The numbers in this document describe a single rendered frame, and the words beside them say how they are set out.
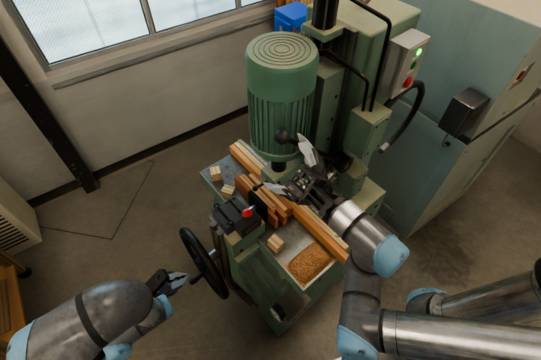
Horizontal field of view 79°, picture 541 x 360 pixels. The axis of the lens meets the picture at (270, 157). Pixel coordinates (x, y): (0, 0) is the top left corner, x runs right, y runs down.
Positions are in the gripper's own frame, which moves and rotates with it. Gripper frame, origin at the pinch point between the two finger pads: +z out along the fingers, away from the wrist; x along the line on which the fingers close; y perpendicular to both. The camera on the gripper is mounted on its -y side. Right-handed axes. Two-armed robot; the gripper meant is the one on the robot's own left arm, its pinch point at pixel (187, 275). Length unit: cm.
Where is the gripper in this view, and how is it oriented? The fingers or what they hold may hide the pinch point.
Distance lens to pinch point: 133.3
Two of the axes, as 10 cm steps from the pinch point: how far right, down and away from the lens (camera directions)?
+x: 6.0, 6.2, -5.1
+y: -3.9, 7.8, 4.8
